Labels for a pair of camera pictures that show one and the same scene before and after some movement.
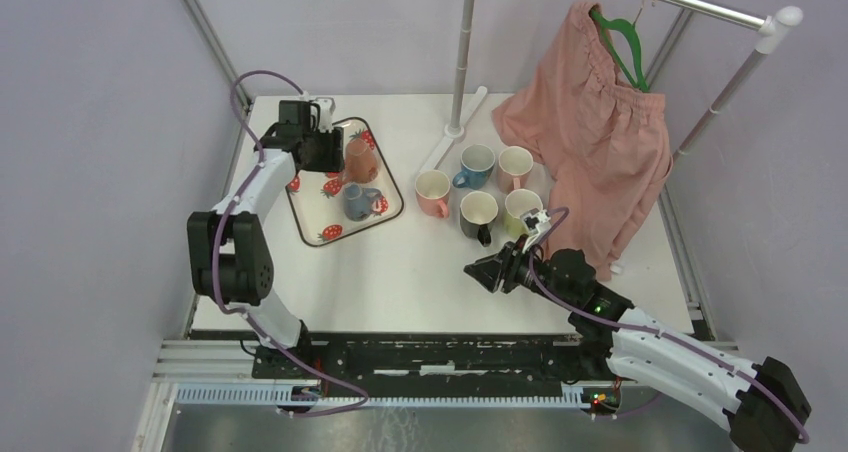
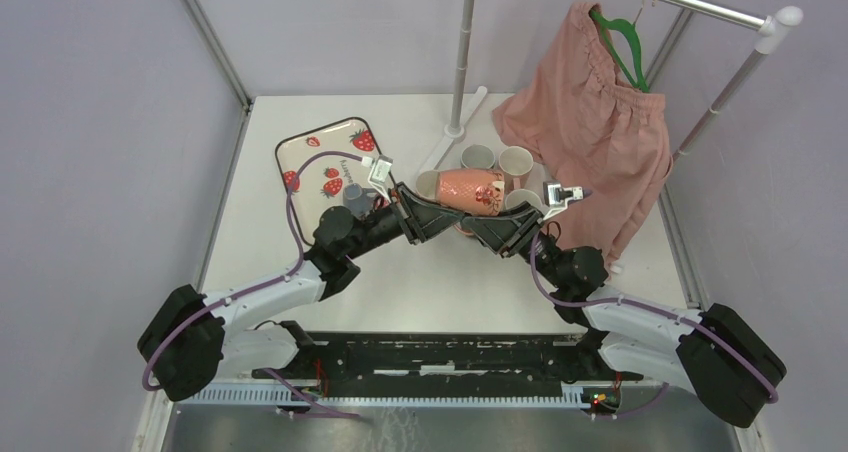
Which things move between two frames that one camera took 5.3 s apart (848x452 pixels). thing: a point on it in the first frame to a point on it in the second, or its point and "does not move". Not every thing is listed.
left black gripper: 334,141 to 418,216
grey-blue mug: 357,201 does not move
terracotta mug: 361,165 to 470,191
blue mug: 476,165 does not move
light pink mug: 514,166 does not move
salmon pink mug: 432,189 does not move
